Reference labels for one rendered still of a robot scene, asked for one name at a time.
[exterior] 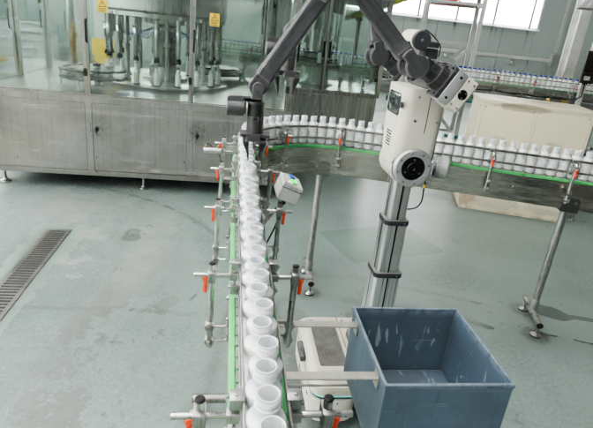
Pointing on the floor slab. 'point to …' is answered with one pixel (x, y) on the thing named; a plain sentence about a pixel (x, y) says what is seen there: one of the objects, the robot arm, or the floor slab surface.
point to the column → (581, 18)
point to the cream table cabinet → (565, 114)
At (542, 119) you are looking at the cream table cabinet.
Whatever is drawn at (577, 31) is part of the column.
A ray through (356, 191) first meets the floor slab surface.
